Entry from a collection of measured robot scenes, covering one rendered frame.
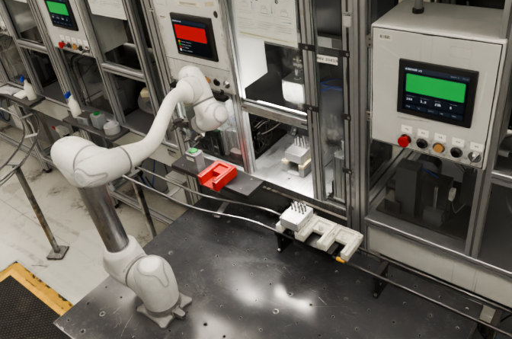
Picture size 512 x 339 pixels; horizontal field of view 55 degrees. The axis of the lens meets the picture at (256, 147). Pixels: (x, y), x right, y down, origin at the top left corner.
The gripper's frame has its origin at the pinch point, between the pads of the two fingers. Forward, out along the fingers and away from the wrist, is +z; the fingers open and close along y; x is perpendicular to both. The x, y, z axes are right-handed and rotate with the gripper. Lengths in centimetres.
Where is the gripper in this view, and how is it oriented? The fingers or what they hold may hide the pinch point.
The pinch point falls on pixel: (180, 133)
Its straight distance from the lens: 243.0
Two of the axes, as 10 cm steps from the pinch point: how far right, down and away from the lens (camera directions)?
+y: -7.1, -6.3, -3.2
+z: -5.3, 1.9, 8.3
